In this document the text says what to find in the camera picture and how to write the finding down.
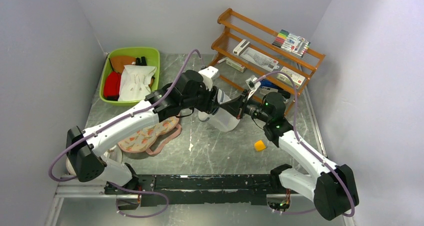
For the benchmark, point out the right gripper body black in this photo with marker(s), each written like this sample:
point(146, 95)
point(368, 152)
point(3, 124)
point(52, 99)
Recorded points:
point(254, 109)

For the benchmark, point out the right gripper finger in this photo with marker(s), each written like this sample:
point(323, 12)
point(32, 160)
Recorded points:
point(234, 109)
point(242, 98)

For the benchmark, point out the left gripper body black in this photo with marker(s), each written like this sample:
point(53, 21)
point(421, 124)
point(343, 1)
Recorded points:
point(202, 101)

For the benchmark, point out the white mesh laundry bag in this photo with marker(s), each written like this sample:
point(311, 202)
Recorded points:
point(220, 119)

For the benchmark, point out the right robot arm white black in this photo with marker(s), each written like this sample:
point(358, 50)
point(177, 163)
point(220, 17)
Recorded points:
point(331, 187)

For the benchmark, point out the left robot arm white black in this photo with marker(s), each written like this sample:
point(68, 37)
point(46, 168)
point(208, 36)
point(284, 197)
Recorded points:
point(192, 90)

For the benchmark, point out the white black stapler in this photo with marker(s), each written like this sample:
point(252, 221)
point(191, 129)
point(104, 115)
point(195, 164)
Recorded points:
point(265, 90)

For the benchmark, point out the small orange block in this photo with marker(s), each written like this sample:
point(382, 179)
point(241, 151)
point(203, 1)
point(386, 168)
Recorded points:
point(260, 146)

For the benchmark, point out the small green white box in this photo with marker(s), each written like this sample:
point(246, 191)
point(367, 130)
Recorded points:
point(237, 66)

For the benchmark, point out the white pink marker pen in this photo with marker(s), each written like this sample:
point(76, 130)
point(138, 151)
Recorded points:
point(222, 60)

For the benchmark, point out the white red box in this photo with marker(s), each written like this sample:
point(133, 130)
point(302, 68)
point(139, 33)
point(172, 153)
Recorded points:
point(297, 78)

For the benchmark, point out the wooden two-tier shelf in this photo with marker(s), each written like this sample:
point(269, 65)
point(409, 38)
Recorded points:
point(238, 27)

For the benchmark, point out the grey printed flat packet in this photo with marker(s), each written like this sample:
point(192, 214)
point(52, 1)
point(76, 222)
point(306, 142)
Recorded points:
point(260, 59)

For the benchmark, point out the white black stapler box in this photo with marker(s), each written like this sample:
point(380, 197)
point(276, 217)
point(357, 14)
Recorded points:
point(241, 47)

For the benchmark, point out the white folded garment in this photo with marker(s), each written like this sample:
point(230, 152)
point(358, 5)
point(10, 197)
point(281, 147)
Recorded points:
point(135, 82)

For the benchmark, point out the floral fabric pad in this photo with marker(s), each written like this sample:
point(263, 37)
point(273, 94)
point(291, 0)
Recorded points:
point(142, 140)

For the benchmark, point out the green plastic basket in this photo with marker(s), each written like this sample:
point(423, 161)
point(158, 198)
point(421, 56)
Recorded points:
point(145, 56)

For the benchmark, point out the coloured marker pen pack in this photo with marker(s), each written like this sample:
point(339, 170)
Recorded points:
point(291, 43)

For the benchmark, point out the red cloth item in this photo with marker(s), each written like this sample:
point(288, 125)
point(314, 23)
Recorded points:
point(111, 88)

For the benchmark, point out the orange brown cloth item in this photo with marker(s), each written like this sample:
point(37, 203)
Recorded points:
point(118, 63)

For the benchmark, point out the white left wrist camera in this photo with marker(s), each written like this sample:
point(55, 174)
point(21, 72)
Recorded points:
point(209, 74)

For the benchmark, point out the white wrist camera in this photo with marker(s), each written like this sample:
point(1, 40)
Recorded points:
point(209, 74)
point(253, 83)

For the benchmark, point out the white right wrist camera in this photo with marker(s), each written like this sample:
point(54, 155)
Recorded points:
point(253, 83)

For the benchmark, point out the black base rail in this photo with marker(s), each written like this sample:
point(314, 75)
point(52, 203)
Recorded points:
point(162, 189)

